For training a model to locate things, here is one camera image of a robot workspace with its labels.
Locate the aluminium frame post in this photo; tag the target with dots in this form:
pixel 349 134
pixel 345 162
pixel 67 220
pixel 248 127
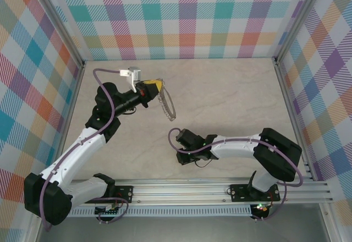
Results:
pixel 298 19
pixel 61 24

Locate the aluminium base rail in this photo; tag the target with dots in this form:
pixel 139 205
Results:
pixel 178 189

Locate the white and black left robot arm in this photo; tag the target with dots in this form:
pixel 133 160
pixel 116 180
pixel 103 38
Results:
pixel 74 156

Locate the aluminium table edge rail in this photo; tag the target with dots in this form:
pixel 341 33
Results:
pixel 73 99
pixel 293 115

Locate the small circuit board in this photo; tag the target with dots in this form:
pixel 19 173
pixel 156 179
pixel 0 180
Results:
pixel 107 211
pixel 261 209

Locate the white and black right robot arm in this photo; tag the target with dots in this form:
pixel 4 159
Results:
pixel 236 148

